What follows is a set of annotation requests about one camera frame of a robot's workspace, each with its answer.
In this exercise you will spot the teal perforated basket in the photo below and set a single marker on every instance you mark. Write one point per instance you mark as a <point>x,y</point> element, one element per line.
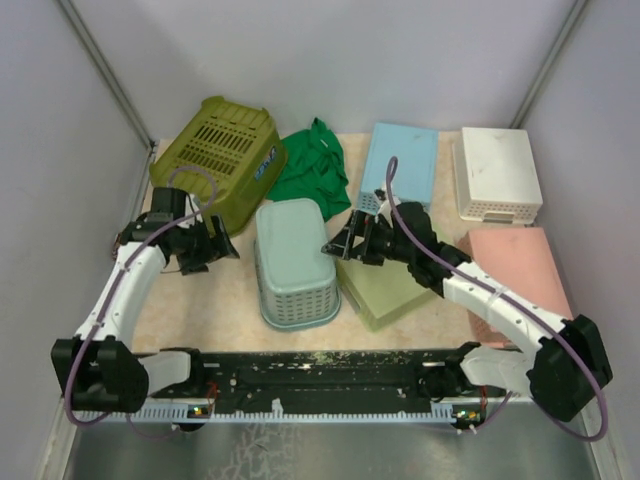
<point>297,282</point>

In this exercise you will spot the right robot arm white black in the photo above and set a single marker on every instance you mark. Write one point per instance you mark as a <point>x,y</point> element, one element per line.
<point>561,364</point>

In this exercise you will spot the brown small pouch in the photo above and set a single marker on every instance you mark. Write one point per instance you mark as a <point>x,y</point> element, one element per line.
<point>116,245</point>

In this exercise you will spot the white perforated basket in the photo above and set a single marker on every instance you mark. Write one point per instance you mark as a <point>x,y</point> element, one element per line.
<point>495,176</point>

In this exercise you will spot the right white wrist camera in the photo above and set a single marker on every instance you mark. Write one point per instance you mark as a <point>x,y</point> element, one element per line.
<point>384,205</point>

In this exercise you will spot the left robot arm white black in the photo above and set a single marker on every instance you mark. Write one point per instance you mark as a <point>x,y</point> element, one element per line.
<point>96,368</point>

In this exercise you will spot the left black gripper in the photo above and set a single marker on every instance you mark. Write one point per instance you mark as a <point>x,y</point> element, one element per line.
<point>214,247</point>

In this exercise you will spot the green cloth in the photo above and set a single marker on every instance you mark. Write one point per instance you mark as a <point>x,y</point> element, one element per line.
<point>315,170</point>

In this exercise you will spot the light blue perforated basket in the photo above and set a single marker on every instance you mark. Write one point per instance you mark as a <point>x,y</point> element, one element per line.
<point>416,150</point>

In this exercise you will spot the pink perforated basket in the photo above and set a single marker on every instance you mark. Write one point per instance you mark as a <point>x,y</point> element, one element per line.
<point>519,258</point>

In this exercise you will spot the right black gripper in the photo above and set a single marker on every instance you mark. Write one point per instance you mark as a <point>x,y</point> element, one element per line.
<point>364,225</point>

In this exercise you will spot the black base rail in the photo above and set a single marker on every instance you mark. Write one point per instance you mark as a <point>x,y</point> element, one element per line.
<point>318,384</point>

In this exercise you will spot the large olive green container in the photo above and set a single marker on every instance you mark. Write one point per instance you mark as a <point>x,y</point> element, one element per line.
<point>238,146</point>

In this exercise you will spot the light green shallow tray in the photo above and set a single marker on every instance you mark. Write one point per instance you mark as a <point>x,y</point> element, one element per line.
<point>384,294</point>

